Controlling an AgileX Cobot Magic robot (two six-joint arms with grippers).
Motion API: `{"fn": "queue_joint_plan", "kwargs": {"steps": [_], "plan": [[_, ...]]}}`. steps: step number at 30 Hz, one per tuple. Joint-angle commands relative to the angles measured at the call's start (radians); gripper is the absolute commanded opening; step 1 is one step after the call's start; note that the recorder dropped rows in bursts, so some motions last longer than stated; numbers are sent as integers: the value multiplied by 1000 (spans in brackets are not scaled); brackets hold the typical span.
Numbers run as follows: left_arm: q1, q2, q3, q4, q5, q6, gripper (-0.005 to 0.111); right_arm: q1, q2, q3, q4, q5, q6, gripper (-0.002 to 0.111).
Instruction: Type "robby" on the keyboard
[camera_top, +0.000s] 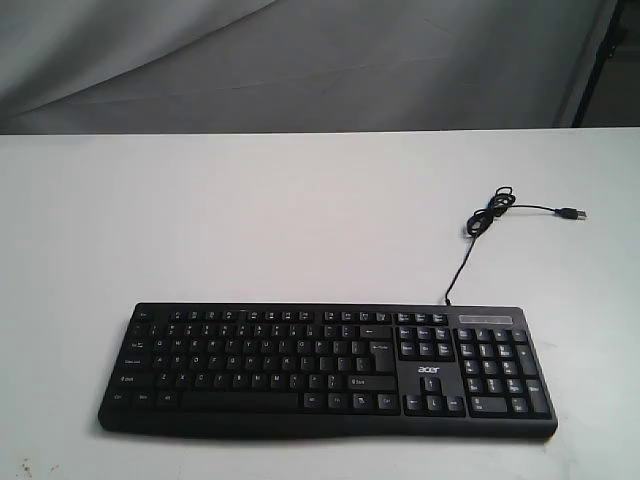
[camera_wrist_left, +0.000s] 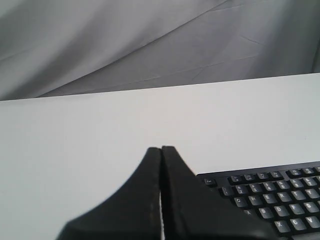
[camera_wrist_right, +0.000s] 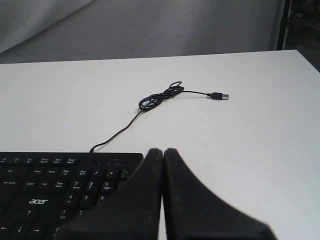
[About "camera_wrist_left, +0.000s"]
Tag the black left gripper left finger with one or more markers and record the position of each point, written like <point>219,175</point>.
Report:
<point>131,213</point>

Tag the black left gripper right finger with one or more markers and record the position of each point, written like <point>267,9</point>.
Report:
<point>192,211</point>

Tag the black acer keyboard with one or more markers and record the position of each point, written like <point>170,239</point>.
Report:
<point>286,196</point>

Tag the grey backdrop cloth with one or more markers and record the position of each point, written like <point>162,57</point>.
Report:
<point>68,47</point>

